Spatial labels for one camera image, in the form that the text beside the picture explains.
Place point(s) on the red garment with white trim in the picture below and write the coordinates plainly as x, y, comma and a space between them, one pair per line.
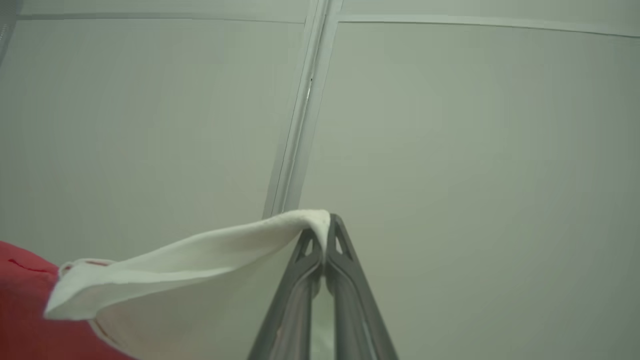
175, 280

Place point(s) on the grey wall partition post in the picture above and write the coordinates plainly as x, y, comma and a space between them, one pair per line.
305, 100

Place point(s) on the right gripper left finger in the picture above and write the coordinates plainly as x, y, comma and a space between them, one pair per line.
290, 320

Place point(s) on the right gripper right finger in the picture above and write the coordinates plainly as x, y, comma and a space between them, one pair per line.
350, 310

